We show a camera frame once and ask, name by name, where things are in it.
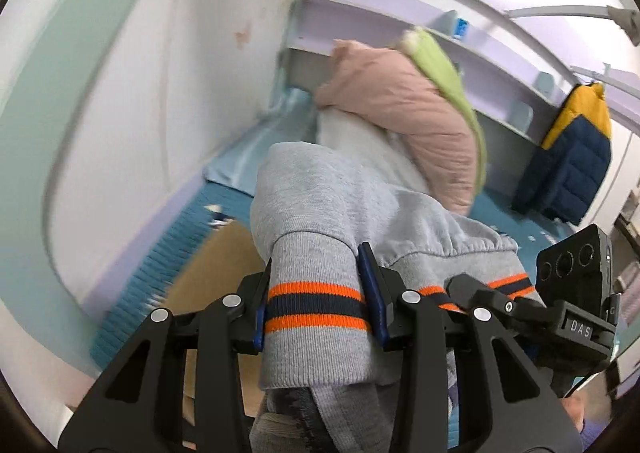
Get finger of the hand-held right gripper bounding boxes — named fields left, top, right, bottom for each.
left=445, top=274, right=556, bottom=329

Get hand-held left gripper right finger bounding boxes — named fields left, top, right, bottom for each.
left=357, top=243, right=583, bottom=453

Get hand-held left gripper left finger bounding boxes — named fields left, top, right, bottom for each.
left=57, top=258, right=273, bottom=453

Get grey navy zip jacket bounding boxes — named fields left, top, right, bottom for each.
left=248, top=142, right=547, bottom=453

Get khaki pants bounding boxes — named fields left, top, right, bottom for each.
left=165, top=222, right=273, bottom=426

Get yellow navy puffer jacket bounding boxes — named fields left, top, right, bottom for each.
left=512, top=82, right=614, bottom=227

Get white pillow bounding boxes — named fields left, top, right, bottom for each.
left=316, top=109, right=432, bottom=194

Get blue striped pillow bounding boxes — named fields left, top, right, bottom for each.
left=202, top=87, right=322, bottom=197

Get pink quilt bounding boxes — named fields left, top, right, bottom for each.
left=314, top=39, right=482, bottom=214

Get green quilt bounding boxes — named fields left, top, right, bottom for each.
left=402, top=28, right=489, bottom=194

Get metal clothes rail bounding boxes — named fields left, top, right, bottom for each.
left=505, top=4, right=640, bottom=98

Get mint green bed frame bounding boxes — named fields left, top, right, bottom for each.
left=0, top=0, right=131, bottom=329

